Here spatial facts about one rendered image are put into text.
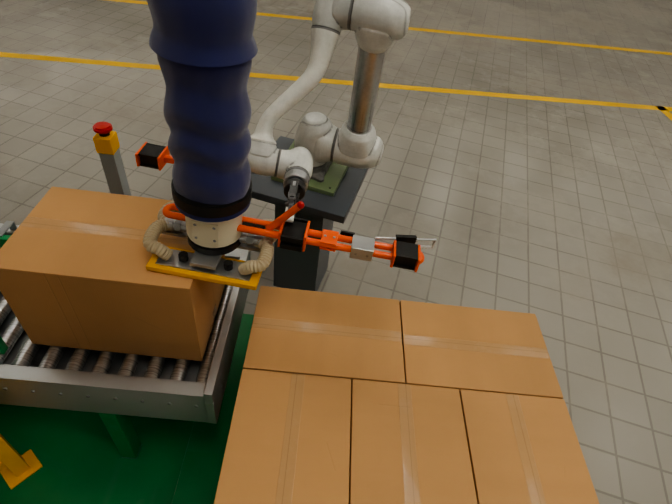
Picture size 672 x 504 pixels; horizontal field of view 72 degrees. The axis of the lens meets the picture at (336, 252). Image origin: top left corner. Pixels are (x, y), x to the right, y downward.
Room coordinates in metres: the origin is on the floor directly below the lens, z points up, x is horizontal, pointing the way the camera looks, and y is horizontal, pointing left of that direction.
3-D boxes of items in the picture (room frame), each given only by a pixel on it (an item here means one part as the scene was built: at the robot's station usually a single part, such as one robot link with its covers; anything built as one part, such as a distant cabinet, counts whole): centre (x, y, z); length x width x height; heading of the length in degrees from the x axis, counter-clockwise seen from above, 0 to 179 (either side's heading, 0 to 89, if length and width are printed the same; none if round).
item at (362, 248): (1.04, -0.08, 1.06); 0.07 x 0.07 x 0.04; 89
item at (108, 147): (1.52, 0.97, 0.50); 0.07 x 0.07 x 1.00; 4
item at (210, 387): (1.06, 0.37, 0.58); 0.70 x 0.03 x 0.06; 4
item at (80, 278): (1.04, 0.73, 0.75); 0.60 x 0.40 x 0.40; 93
